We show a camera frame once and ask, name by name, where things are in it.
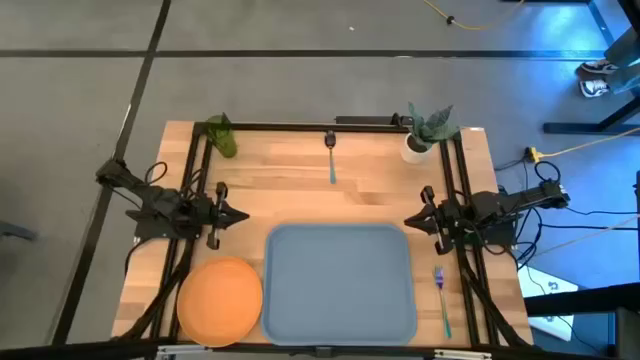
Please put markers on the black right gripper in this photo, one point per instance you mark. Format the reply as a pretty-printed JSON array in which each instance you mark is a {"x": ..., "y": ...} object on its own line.
[{"x": 445, "y": 220}]

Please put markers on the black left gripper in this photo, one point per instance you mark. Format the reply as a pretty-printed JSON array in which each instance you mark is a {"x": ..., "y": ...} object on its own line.
[{"x": 215, "y": 220}]

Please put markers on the green faceted plastic cup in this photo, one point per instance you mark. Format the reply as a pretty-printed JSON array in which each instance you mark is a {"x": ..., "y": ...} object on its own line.
[{"x": 225, "y": 142}]

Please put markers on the orange plate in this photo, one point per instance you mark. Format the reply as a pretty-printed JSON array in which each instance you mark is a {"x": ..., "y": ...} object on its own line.
[{"x": 220, "y": 302}]

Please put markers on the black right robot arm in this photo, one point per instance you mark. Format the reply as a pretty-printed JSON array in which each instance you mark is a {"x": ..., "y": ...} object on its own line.
[{"x": 500, "y": 202}]

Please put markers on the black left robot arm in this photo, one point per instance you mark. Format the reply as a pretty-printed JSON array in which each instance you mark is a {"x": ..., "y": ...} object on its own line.
[{"x": 160, "y": 200}]

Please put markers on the blue plastic tray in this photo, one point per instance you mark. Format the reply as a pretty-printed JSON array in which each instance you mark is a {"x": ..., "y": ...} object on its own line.
[{"x": 340, "y": 285}]

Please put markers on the green leafy plant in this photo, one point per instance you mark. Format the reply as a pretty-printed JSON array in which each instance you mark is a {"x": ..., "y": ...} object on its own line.
[{"x": 432, "y": 127}]

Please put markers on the yellow power socket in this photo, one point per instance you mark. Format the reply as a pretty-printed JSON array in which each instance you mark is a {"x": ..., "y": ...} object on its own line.
[{"x": 533, "y": 154}]

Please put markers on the white printed sheet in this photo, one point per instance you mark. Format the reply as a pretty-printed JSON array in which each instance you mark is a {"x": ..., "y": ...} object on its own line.
[{"x": 547, "y": 300}]

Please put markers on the black side beam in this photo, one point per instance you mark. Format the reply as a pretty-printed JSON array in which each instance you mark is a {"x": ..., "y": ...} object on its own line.
[{"x": 580, "y": 302}]

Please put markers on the black front beam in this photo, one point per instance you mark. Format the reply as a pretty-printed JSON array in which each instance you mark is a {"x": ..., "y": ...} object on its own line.
[{"x": 75, "y": 350}]

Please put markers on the grey chair leg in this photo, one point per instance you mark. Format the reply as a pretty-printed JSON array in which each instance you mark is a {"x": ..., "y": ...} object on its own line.
[{"x": 17, "y": 231}]

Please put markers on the person's shoe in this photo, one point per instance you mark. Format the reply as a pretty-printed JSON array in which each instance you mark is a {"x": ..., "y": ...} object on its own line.
[
  {"x": 594, "y": 88},
  {"x": 600, "y": 67}
]

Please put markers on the person's leg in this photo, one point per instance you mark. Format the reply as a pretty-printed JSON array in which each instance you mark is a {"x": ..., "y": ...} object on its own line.
[
  {"x": 625, "y": 47},
  {"x": 627, "y": 80}
]

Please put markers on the black aluminium table frame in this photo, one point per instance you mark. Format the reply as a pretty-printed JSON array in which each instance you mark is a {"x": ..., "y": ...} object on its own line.
[{"x": 300, "y": 127}]

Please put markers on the silver bracket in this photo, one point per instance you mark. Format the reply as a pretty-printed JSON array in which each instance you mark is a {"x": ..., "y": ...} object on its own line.
[
  {"x": 462, "y": 355},
  {"x": 182, "y": 351}
]

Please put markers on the black desk frame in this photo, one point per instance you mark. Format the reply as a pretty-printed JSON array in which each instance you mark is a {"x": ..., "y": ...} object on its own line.
[{"x": 575, "y": 128}]

